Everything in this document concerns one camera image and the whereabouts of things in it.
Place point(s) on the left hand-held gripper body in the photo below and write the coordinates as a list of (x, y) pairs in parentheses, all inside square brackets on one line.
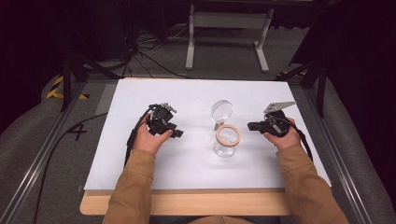
[(160, 117)]

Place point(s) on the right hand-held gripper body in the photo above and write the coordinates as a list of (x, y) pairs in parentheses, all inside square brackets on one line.
[(275, 122)]

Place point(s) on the glass jar with hinged lid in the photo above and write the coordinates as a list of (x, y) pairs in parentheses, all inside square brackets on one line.
[(225, 133)]

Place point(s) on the person's right hand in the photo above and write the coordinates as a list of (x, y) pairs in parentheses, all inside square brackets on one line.
[(287, 139)]

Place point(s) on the person's left hand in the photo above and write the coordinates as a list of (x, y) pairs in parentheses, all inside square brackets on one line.
[(149, 139)]

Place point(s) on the white table sheet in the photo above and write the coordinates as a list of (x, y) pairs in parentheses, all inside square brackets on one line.
[(193, 168)]

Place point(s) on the black tripod stand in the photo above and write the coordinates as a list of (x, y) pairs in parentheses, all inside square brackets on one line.
[(67, 81), (320, 84)]

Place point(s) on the yellow and black floor tape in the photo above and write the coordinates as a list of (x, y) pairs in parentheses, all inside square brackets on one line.
[(57, 90)]

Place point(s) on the aluminium rail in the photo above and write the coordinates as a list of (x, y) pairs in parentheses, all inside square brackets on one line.
[(37, 161), (339, 155)]

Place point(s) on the white metal stand frame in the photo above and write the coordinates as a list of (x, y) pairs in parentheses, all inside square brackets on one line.
[(229, 20)]

